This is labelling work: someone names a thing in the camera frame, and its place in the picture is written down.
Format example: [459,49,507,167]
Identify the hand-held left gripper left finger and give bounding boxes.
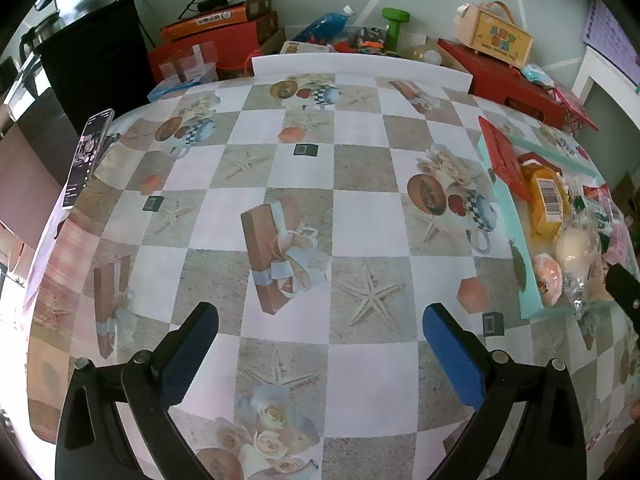
[54,301,221,480]

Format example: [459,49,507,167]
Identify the red crinkled snack bag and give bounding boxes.
[582,185,613,221]

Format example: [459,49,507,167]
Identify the white round pastry packet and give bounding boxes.
[555,210,608,321]

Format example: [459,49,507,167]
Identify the blue plastic bottle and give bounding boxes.
[295,6,355,46]

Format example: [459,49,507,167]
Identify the teal tray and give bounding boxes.
[476,132,631,321]

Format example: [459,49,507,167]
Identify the smartphone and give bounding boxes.
[61,108,115,210]

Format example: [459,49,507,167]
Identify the purple wall chart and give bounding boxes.
[580,0,640,76]

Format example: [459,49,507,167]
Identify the brown chair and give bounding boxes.
[0,90,71,251]

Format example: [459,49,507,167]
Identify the red gift box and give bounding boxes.
[437,37,571,128]

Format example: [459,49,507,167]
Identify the toy cars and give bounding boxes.
[332,27,401,56]

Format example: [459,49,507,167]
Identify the pink snack packet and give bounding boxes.
[602,200,636,266]

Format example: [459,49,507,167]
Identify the white cabinet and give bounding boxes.
[570,45,640,126]

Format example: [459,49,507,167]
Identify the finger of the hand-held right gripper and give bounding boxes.
[606,262,640,351]

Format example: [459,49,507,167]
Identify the orange round pastry packet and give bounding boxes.
[532,252,566,306]

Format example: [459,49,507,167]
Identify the black appliance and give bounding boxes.
[35,0,156,121]

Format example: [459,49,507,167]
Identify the small cardboard carry box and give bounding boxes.
[454,1,533,68]

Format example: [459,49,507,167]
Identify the glass kettle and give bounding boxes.
[19,12,66,58]

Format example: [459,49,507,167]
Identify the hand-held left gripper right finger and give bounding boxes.
[422,302,588,480]

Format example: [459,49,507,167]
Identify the red patterned envelopes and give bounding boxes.
[550,85,599,133]

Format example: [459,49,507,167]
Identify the large red snack packet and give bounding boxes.
[477,116,521,186]

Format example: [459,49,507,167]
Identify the orange box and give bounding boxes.
[160,2,251,43]

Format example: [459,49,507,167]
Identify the checked printed tablecloth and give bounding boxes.
[25,72,640,480]

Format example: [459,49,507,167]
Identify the green dumbbell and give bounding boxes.
[381,7,412,53]

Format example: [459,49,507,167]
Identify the clear plastic container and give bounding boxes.
[159,42,220,83]

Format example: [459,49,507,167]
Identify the pale blue small packet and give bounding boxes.
[520,62,556,88]

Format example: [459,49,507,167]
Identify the yellow snack packet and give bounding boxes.
[520,157,573,238]

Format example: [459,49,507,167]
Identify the light blue packet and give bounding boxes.
[146,79,201,102]

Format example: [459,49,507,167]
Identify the pale plastic ball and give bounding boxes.
[412,42,446,66]

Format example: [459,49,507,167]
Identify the white printed small box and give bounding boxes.
[279,40,333,57]

